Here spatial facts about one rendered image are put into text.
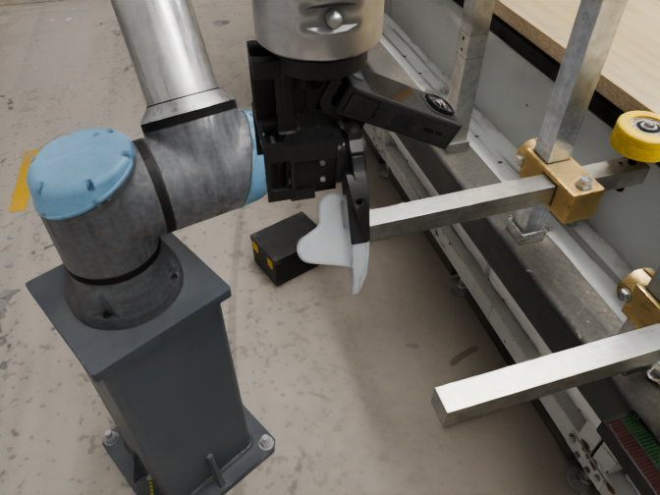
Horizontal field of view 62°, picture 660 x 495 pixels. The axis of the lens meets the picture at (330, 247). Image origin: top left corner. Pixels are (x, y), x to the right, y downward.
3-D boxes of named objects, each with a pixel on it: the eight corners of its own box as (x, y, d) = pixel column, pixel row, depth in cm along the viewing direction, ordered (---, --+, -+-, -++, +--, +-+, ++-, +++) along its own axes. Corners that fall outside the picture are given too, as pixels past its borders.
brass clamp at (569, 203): (559, 225, 75) (570, 196, 71) (507, 169, 84) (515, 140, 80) (597, 216, 76) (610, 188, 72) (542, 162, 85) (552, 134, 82)
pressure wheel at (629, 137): (646, 212, 78) (684, 144, 70) (587, 197, 80) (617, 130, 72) (648, 181, 83) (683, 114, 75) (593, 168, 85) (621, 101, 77)
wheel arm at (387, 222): (361, 250, 71) (362, 226, 68) (353, 233, 73) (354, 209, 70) (640, 188, 80) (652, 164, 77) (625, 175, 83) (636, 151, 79)
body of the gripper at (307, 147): (257, 157, 50) (242, 26, 41) (349, 145, 51) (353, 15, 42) (269, 211, 44) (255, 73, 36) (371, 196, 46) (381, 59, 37)
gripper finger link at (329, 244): (302, 302, 48) (287, 196, 46) (367, 291, 49) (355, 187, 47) (307, 311, 45) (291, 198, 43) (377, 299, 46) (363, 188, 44)
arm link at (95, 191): (52, 232, 89) (7, 140, 77) (154, 198, 95) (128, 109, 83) (72, 294, 80) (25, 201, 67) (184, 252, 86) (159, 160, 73)
